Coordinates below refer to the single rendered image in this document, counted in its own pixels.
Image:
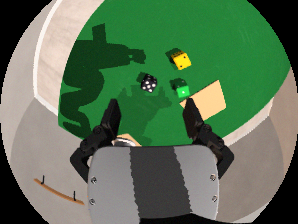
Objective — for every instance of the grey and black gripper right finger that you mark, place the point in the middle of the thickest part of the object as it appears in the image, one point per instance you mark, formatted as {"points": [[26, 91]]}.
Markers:
{"points": [[197, 129]]}

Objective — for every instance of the green die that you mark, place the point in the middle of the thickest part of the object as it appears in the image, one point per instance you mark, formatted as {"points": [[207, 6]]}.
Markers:
{"points": [[182, 88]]}

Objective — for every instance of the black die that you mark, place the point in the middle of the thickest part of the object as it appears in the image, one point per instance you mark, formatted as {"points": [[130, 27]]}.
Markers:
{"points": [[149, 83]]}

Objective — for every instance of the yellow die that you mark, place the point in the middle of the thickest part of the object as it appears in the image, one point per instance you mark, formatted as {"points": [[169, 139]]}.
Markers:
{"points": [[181, 59]]}

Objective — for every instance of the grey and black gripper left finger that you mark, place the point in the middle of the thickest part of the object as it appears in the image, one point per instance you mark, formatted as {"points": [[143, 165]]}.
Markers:
{"points": [[100, 134]]}

